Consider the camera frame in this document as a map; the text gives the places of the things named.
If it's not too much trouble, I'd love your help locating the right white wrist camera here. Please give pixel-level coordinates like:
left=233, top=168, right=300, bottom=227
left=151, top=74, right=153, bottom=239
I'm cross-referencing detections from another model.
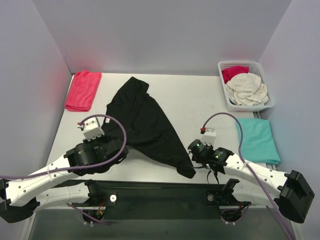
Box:
left=200, top=127, right=217, bottom=146

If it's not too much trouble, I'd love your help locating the white laundry basket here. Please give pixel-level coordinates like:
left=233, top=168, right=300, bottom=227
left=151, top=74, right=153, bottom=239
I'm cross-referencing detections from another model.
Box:
left=218, top=60, right=275, bottom=112

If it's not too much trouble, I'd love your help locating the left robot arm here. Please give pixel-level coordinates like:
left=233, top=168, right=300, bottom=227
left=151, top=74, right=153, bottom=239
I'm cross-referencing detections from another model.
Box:
left=0, top=137, right=129, bottom=223

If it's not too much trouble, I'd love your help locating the black t shirt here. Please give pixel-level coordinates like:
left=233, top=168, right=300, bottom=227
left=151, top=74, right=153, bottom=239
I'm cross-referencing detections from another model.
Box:
left=106, top=77, right=196, bottom=179

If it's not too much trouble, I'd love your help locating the folded pink t shirt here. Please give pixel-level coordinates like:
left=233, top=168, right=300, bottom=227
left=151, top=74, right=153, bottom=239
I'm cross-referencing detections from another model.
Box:
left=64, top=70, right=102, bottom=112

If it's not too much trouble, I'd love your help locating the red t shirt in basket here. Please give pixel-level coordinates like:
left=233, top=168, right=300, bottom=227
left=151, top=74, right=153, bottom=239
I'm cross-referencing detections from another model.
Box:
left=221, top=65, right=250, bottom=84

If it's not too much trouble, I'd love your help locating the aluminium rail frame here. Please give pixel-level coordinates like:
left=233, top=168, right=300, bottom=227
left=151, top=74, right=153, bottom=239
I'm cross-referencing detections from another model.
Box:
left=18, top=159, right=305, bottom=240

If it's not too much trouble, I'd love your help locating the cream t shirt in basket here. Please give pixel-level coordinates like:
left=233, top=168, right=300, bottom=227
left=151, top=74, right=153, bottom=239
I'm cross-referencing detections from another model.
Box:
left=225, top=73, right=269, bottom=106

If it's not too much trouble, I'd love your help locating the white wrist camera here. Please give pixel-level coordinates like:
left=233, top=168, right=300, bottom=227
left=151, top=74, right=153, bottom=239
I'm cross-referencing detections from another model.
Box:
left=200, top=127, right=217, bottom=146
left=77, top=117, right=105, bottom=141

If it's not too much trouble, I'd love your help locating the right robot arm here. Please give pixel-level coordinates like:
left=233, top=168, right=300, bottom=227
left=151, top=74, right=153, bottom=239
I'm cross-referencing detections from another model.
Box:
left=188, top=139, right=315, bottom=224

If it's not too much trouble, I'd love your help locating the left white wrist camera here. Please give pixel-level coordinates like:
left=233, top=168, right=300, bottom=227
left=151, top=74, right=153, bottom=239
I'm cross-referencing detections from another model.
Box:
left=77, top=117, right=105, bottom=141

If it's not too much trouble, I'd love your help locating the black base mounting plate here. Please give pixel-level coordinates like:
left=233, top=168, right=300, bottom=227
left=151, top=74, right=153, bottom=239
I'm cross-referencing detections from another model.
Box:
left=75, top=179, right=249, bottom=220

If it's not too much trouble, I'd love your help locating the folded teal t shirt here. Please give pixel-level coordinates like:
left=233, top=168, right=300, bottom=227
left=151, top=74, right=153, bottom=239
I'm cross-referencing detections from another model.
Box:
left=236, top=118, right=281, bottom=165

